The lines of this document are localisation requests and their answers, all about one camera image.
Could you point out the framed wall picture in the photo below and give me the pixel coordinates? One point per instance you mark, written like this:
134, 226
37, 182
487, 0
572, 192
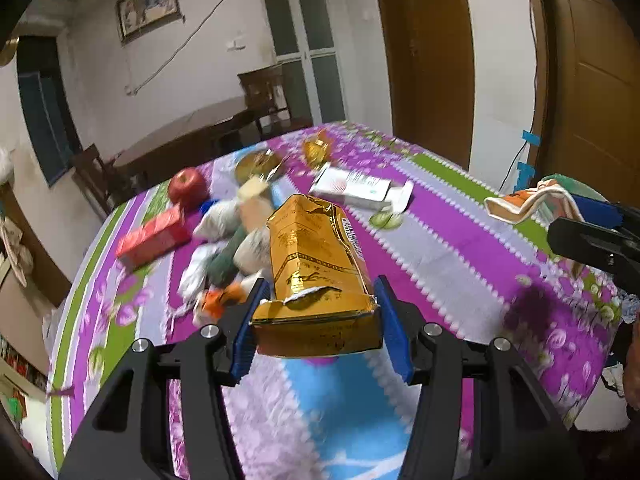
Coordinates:
147, 7

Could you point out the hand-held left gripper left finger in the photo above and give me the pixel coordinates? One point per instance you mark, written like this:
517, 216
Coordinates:
245, 345

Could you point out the bread in clear bag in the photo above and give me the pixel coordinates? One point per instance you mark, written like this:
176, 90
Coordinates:
257, 165

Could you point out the golden candy wrapper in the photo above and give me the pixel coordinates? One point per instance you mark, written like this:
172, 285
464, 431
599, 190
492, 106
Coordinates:
317, 150

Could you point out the plain wooden chair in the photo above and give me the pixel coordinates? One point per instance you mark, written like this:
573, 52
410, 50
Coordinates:
92, 175

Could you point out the white wall switch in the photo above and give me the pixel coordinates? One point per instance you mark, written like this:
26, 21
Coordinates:
235, 43

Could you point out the white glass door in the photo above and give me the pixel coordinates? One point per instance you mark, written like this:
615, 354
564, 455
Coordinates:
300, 35

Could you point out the white cardboard box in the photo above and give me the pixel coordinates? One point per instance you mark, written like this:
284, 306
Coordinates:
350, 185

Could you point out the brown wooden door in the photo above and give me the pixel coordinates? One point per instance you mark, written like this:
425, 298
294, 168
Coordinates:
595, 85

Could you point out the crumpled white wrapper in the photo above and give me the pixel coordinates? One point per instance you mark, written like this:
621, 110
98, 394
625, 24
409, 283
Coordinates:
195, 272

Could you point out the orange and white packet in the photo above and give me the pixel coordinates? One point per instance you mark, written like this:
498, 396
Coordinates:
520, 202

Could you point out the blue bottle cap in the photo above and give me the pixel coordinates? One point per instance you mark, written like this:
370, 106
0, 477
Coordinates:
207, 206

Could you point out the tan sponge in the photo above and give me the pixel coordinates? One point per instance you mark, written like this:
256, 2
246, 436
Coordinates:
252, 205

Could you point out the grey tissue ball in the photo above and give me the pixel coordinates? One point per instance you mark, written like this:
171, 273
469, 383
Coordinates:
252, 252

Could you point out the striped floral tablecloth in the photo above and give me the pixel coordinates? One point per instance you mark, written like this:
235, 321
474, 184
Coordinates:
450, 270

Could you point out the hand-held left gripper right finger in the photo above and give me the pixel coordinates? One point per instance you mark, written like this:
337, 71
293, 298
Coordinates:
395, 335

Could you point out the hanging white plastic bag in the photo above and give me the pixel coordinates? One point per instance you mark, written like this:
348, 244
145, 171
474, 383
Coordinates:
6, 165

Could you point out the person's right forearm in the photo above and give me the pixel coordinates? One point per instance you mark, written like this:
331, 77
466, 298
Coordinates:
632, 355

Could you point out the red carton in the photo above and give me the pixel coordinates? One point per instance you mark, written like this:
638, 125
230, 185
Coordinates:
152, 240

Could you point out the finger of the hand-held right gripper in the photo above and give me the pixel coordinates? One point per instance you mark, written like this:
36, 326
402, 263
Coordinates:
585, 242
597, 210

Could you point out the blue tape strip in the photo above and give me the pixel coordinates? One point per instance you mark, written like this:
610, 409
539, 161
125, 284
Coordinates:
525, 174
531, 137

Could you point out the gold foil carton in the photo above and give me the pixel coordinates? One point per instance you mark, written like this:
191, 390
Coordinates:
310, 260

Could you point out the red apple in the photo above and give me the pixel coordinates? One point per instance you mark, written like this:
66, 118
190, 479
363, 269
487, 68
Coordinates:
187, 187

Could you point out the carved wooden chair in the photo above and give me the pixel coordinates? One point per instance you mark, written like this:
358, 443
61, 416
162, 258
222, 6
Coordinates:
265, 90

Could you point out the round wooden table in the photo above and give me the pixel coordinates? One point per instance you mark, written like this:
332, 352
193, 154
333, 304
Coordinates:
190, 135

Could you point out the green scouring pad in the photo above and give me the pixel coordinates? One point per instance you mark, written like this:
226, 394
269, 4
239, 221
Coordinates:
222, 265

